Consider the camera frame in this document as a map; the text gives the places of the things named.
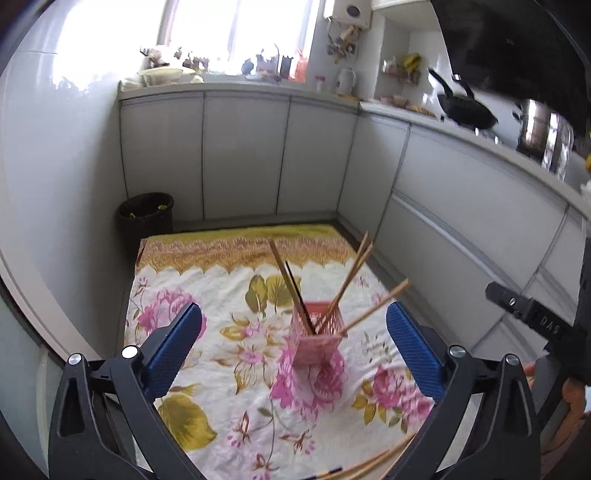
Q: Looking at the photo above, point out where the floral cloth mat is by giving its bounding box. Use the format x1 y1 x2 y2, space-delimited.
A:
124 224 434 479

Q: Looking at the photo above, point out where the black wok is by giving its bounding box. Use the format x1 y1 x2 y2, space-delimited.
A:
428 68 498 131

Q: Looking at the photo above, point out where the wooden chopstick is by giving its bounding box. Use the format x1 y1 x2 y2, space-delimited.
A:
322 243 375 331
317 231 372 331
338 279 412 336
302 452 387 480
269 240 303 321
320 434 416 480

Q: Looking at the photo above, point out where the person right hand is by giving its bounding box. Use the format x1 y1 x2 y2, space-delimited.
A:
541 378 589 465

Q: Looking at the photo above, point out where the window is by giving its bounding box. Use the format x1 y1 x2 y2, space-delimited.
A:
158 1 321 82

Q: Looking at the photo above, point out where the stainless steel steamer pot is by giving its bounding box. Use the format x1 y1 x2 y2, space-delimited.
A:
513 99 557 166

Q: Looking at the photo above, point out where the black range hood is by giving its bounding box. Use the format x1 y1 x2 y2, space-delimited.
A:
432 1 590 135

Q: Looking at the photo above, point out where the white plastic jug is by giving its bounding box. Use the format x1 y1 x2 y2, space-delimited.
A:
335 68 356 96

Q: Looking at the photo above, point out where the white water heater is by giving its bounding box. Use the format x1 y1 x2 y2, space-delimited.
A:
324 0 372 30

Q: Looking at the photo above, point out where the black chopstick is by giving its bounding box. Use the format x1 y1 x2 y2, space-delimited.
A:
286 263 317 335

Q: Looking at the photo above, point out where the pink perforated utensil holder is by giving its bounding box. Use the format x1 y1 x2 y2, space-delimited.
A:
287 301 344 366

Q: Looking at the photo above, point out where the black waste bin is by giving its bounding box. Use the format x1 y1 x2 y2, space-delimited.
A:
116 192 174 257

